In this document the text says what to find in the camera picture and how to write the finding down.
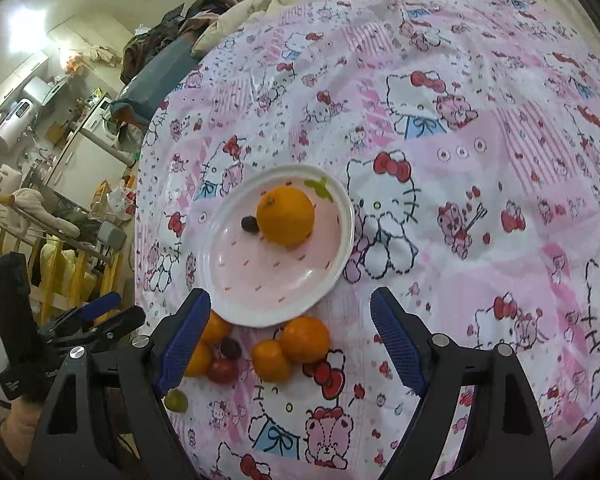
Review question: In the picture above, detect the green grape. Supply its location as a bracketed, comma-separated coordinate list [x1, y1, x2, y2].
[164, 388, 188, 414]

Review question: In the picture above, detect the red cherry tomato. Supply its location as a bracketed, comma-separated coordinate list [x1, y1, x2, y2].
[207, 358, 239, 385]

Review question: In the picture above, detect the large orange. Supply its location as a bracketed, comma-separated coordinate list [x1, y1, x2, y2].
[200, 311, 233, 346]
[256, 185, 315, 248]

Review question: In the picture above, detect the dark grape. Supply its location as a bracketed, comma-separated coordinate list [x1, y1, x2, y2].
[240, 216, 260, 234]
[220, 337, 242, 360]

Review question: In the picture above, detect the small tangerine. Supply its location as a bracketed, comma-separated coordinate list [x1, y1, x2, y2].
[184, 341, 214, 377]
[280, 316, 330, 364]
[251, 339, 292, 384]

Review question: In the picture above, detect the person's left hand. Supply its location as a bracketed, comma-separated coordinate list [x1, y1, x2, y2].
[0, 398, 43, 466]

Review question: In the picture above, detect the yellow wooden rack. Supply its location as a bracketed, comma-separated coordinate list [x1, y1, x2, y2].
[0, 188, 123, 325]

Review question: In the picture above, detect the white plastic bag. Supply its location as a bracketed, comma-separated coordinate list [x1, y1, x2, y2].
[106, 184, 136, 222]

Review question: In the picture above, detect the pink strawberry plate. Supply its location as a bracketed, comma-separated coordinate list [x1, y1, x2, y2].
[198, 164, 354, 328]

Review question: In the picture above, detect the white washing machine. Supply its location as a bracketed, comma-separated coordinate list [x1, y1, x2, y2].
[80, 94, 130, 159]

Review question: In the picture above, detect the pink Hello Kitty cloth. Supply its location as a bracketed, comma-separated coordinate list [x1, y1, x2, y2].
[135, 0, 600, 479]

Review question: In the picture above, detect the pile of dark clothes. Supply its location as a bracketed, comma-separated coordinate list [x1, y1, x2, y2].
[120, 0, 242, 84]

